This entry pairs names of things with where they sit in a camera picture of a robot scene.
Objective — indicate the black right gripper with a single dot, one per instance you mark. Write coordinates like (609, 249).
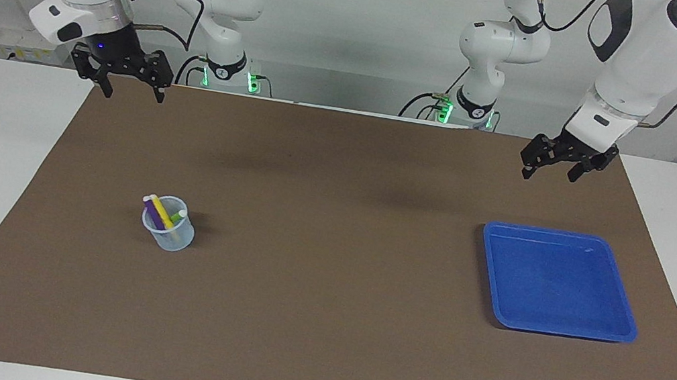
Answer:
(116, 49)

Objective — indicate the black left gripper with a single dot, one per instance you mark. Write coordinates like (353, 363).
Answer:
(579, 152)

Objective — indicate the purple pen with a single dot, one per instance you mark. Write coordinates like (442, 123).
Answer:
(153, 211)

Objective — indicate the yellow pen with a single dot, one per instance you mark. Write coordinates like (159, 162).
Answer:
(162, 211)

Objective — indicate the green pen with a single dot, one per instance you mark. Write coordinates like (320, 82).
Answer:
(179, 216)

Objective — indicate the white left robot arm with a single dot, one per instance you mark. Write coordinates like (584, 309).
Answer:
(644, 62)

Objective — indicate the blue plastic tray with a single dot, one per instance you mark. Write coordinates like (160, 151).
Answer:
(557, 286)

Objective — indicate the white power strip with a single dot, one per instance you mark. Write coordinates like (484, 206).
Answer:
(12, 40)

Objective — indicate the clear plastic cup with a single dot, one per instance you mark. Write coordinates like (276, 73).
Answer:
(174, 240)

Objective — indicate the brown table mat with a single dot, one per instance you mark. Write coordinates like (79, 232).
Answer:
(324, 283)

